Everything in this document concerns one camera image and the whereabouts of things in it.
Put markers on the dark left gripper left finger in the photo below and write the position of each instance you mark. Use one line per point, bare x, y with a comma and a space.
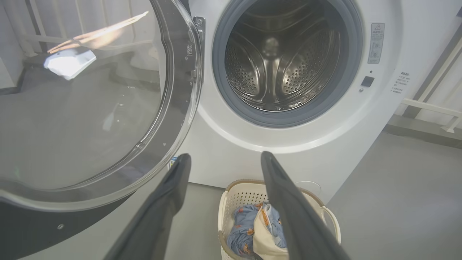
158, 213

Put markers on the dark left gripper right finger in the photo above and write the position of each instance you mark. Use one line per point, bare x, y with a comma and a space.
292, 216

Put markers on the cream garment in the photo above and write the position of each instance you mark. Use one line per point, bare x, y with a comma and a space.
265, 242

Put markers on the blue patterned garment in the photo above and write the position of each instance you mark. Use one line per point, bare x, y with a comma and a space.
240, 231

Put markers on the black round glass washer door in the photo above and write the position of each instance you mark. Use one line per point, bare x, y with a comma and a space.
90, 126

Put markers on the white front-load washing machine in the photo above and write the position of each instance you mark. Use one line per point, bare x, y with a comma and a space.
361, 126

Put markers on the stainless steel washing machine drum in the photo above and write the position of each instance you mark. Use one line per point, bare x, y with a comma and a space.
274, 65

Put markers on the black door latch socket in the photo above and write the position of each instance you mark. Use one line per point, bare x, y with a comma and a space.
367, 81

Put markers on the metal door hinge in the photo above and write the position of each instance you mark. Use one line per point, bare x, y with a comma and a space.
199, 27

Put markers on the blue energy label sticker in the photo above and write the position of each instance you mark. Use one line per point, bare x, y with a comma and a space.
172, 162

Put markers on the cream perforated laundry basket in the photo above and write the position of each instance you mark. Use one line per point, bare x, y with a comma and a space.
242, 196

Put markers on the small white block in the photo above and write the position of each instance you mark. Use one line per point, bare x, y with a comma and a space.
68, 63

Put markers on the white metal railing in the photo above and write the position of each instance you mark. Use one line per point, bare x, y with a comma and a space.
433, 107

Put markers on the grey warning sticker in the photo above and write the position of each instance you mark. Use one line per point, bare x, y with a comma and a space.
376, 43

